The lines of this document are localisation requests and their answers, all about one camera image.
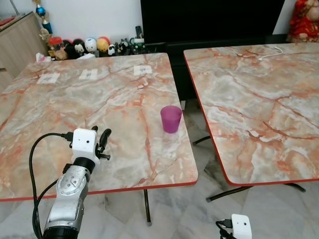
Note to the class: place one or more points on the black television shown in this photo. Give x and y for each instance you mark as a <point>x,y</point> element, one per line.
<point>209,20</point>

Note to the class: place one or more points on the marble table with paper labels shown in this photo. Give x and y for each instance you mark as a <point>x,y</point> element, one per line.
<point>89,114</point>

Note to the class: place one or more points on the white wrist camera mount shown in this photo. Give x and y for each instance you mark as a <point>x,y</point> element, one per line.
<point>241,227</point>
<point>83,143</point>

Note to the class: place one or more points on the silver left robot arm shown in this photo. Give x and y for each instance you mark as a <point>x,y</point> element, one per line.
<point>70,191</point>

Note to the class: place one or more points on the white round toy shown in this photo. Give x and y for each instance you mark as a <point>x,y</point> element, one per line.
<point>90,45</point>

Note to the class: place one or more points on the small panda toy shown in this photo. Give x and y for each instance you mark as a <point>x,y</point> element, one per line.
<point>111,49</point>

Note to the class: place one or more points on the purple plastic cup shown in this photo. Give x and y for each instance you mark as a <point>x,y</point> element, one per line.
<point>171,120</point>

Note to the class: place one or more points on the red lid jar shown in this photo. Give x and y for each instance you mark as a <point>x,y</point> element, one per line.
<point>56,47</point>

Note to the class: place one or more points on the red figurine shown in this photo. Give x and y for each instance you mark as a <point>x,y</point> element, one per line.
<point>303,22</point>

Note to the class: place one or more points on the ornament with blue ball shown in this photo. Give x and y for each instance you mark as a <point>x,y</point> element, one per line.
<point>42,12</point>

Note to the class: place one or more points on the dark green figurine set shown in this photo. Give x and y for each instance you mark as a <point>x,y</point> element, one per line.
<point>132,46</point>

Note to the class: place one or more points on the wooden cabinet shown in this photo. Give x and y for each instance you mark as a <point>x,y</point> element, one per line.
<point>20,50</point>

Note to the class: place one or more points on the white paper label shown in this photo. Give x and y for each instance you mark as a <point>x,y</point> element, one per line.
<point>49,78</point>
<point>88,74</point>
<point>143,70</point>

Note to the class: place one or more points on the white tissue pack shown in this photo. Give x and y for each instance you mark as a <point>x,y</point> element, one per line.
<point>44,57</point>

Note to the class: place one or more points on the yellow orange round toy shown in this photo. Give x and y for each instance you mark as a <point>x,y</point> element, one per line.
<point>102,45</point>

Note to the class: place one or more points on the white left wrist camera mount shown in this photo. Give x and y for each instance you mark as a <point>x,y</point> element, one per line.
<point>83,143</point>

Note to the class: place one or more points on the black mouse toy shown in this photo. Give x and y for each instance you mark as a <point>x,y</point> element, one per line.
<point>79,48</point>

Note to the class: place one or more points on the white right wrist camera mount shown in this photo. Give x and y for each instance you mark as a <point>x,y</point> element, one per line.
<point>241,227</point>

